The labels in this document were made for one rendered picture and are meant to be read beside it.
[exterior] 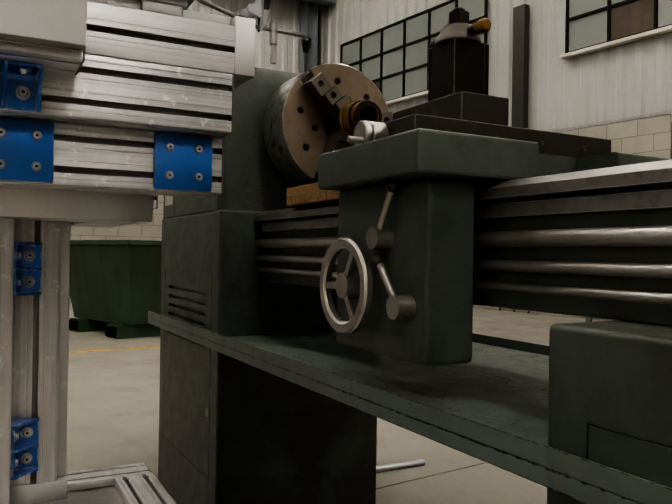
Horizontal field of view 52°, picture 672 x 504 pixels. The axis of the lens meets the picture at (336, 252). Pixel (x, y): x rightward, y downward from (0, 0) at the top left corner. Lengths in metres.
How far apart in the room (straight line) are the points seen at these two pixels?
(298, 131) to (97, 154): 0.74
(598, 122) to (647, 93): 0.65
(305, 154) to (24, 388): 0.85
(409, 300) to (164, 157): 0.43
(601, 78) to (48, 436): 8.63
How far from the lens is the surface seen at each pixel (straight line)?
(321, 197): 1.43
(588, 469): 0.73
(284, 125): 1.70
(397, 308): 0.98
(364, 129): 1.10
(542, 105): 9.89
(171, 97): 1.06
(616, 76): 9.27
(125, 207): 1.16
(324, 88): 1.72
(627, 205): 0.86
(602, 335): 0.77
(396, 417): 0.98
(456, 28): 1.24
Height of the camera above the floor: 0.75
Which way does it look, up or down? level
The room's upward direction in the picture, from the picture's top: 1 degrees clockwise
